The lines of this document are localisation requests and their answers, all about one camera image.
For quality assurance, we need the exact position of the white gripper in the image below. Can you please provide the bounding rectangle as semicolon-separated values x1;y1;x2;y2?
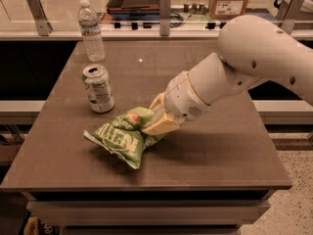
142;71;209;136

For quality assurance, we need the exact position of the green jalapeno chip bag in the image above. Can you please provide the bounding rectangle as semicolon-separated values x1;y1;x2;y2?
83;107;166;169

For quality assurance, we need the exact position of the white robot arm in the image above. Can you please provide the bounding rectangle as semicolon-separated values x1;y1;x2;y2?
142;15;313;135

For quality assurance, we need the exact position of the clear plastic water bottle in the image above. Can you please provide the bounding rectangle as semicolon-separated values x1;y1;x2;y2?
77;0;105;63

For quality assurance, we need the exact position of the white green soda can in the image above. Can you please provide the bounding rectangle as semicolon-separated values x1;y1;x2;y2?
82;64;114;113

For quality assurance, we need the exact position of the brown cardboard box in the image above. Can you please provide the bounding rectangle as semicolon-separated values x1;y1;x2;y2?
209;0;248;20

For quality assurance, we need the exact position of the middle metal rail bracket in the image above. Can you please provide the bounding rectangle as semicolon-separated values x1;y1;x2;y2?
159;0;171;36

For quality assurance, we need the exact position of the metal rail bracket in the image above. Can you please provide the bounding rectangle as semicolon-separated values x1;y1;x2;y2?
159;0;171;36
276;0;305;34
26;0;53;36

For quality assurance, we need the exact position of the left metal rail bracket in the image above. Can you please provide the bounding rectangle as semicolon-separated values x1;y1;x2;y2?
26;0;53;36

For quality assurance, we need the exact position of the right metal rail bracket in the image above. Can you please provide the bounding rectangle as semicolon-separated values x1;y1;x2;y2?
276;0;305;34

